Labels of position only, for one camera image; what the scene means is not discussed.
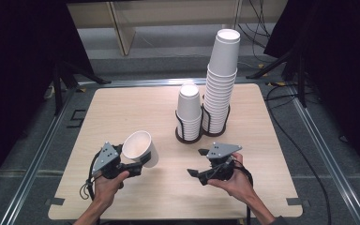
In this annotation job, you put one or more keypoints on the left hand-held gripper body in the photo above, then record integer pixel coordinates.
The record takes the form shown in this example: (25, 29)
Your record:
(106, 156)

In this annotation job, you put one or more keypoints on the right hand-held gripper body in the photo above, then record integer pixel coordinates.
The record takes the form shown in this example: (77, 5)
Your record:
(222, 150)

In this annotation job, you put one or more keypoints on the light wooden furniture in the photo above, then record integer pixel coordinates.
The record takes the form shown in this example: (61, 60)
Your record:
(123, 31)

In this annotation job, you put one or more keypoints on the dark curtain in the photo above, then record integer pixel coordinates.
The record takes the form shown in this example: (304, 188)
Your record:
(340, 62)
(22, 78)

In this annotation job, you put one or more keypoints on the short stack of white cups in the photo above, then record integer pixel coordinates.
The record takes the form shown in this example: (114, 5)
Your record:
(189, 106)

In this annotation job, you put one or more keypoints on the black metal stand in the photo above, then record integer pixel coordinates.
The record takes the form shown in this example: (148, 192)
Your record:
(300, 81)
(57, 87)

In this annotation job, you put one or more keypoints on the person's left hand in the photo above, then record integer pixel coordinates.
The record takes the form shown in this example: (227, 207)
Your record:
(106, 192)

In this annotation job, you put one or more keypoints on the metal floor rail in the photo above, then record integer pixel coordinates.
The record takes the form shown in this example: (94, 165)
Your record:
(34, 162)
(331, 162)

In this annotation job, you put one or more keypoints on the person's right hand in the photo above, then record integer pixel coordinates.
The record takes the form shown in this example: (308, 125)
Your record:
(239, 186)

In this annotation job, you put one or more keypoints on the white paper cup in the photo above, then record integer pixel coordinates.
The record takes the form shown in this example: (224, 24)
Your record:
(139, 146)

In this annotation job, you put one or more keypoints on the tall stack of white cups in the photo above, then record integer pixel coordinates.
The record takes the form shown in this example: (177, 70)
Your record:
(220, 87)

